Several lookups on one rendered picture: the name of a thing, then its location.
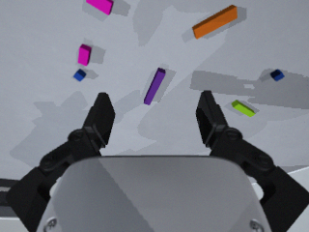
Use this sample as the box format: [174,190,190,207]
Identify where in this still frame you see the purple rod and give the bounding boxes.
[144,68,166,105]

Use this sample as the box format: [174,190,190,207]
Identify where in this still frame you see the lime green rod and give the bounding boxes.
[231,100,255,117]

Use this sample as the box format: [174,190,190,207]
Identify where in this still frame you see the orange rod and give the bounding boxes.
[192,5,238,39]

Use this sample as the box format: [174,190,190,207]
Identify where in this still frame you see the small blue block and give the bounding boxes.
[270,69,284,81]
[73,69,86,81]

